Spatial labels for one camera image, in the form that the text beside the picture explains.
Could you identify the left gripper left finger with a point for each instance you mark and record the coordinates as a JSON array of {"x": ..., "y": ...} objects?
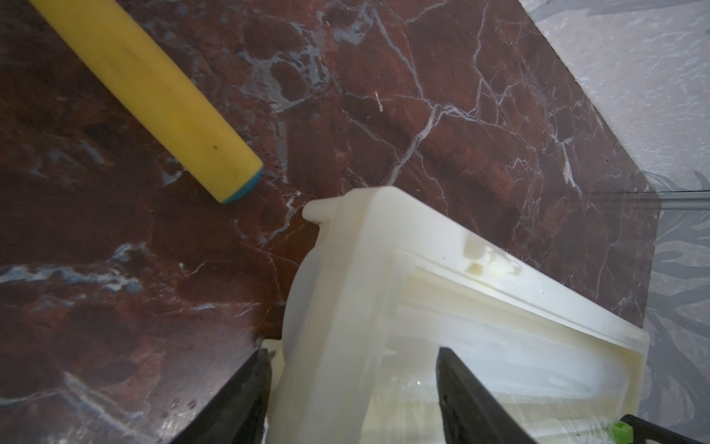
[{"x": 236, "y": 414}]

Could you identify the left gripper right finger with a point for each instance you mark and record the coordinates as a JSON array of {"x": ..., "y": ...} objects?
[{"x": 470, "y": 413}]

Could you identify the white plastic wrap dispenser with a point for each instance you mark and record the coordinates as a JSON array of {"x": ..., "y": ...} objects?
[{"x": 389, "y": 283}]

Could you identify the green toy shovel yellow handle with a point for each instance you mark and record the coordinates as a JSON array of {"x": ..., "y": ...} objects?
[{"x": 134, "y": 68}]

